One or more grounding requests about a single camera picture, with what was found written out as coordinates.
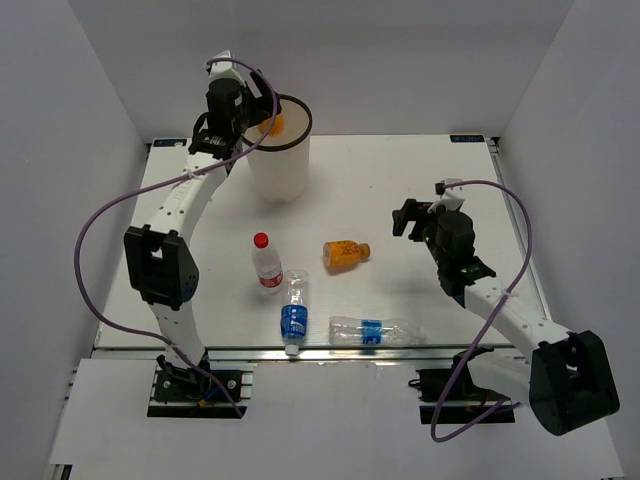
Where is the small orange plastic bottle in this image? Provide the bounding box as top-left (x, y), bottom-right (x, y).
top-left (257, 114), bottom-right (285, 137)

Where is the orange juice bottle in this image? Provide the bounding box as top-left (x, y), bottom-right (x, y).
top-left (322, 240), bottom-right (371, 270)

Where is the clear bottle blue band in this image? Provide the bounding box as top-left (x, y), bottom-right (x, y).
top-left (329, 316), bottom-right (427, 347)

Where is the clear bottle red cap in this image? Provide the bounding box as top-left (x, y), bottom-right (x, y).
top-left (252, 232), bottom-right (284, 295)

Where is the clear bottle blue label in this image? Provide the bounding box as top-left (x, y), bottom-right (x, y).
top-left (280, 269), bottom-right (310, 357)

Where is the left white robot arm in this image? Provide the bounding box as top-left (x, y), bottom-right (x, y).
top-left (124, 74), bottom-right (278, 400)

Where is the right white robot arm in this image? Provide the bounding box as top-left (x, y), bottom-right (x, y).
top-left (392, 199), bottom-right (620, 436)

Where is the white bin black rim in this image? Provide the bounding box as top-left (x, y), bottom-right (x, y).
top-left (248, 94), bottom-right (313, 203)

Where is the right blue table sticker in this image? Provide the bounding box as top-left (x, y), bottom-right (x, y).
top-left (449, 134), bottom-right (485, 143)

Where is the blue table sticker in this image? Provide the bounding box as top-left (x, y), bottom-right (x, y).
top-left (449, 134), bottom-right (485, 143)
top-left (152, 138), bottom-right (187, 148)

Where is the left blue table sticker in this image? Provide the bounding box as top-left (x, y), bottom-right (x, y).
top-left (152, 138), bottom-right (187, 148)

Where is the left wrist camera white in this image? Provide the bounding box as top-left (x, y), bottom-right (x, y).
top-left (204, 50), bottom-right (246, 86)

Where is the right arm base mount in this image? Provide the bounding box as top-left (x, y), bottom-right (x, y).
top-left (407, 369), bottom-right (515, 425)

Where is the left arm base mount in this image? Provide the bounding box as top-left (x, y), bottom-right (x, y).
top-left (147, 355), bottom-right (252, 419)

